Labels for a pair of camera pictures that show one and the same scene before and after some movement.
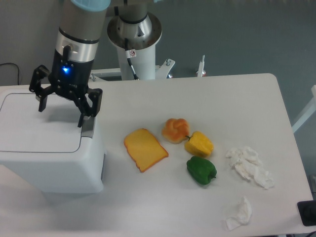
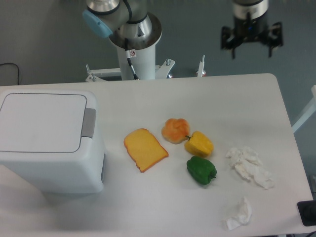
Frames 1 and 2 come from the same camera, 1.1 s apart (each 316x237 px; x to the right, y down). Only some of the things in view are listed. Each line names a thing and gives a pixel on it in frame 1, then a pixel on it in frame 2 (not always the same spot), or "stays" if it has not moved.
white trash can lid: [24, 129] stays
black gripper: [65, 74] → [254, 30]
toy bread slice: [144, 148] stays
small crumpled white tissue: [243, 217] stays
